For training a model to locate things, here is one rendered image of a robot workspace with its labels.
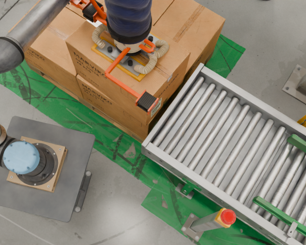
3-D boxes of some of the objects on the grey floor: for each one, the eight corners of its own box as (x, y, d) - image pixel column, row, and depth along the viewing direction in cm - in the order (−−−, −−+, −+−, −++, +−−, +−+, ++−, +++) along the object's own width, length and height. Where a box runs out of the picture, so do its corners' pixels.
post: (200, 225, 258) (236, 215, 163) (195, 233, 256) (229, 227, 161) (193, 220, 259) (224, 207, 164) (188, 228, 257) (216, 219, 162)
